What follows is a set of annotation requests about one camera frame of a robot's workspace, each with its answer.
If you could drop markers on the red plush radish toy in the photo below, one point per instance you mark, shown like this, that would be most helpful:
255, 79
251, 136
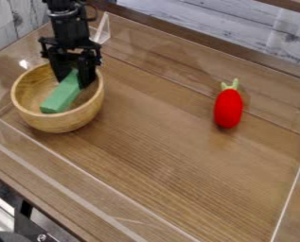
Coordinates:
228, 106

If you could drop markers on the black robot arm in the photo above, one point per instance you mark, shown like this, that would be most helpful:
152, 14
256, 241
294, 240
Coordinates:
69, 5

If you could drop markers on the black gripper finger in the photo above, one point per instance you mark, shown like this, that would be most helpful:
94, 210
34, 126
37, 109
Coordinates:
60, 61
86, 67

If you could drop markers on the clear acrylic corner bracket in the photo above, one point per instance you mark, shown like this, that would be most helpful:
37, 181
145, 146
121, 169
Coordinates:
100, 33

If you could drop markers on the black table leg bracket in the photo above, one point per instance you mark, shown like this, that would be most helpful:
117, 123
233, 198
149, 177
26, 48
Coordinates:
26, 227

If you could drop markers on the clear acrylic tray wall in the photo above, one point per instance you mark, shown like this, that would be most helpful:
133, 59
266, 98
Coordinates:
86, 206

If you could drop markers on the green rectangular block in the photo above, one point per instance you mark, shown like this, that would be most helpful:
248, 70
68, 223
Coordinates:
62, 96

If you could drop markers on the brown wooden bowl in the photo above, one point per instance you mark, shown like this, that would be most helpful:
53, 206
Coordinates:
30, 90

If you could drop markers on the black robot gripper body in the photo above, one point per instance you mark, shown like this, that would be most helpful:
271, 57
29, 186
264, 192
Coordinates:
70, 44

